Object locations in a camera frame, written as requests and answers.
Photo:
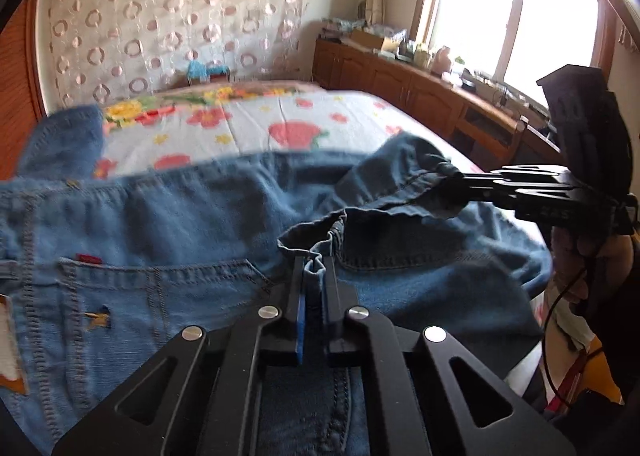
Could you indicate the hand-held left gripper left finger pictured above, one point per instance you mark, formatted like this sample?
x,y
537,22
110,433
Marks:
x,y
300,331

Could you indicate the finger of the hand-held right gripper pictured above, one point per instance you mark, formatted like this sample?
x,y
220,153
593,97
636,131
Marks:
x,y
490,186

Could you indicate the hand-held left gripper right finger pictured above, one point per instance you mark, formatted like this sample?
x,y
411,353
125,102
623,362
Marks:
x,y
334,306

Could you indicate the blue denim pants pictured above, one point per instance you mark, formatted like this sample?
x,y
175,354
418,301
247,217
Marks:
x,y
175,216

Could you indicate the person's right hand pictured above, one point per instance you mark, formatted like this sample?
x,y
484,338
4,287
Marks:
x,y
565,261

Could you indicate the small green plant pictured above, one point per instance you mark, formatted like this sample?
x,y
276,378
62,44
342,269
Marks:
x,y
458,66

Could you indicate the pink bottle on counter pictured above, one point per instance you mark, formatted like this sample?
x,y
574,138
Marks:
x,y
441,61

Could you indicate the wooden sideboard cabinet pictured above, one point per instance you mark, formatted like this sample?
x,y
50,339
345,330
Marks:
x,y
390,85

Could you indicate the white jar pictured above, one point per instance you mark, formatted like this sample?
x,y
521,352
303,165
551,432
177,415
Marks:
x,y
422,57

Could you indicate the window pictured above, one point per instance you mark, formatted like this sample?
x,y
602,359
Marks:
x,y
475,0

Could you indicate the strawberry print bedsheet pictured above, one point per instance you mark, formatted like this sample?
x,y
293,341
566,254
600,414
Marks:
x,y
300,120

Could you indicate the open cardboard box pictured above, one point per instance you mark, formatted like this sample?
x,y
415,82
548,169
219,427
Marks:
x,y
367,39

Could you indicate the floral blanket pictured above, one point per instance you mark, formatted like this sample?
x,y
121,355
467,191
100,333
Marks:
x,y
150,110

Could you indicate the circle-patterned sheer curtain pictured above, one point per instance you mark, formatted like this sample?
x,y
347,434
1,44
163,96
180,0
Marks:
x,y
175,10

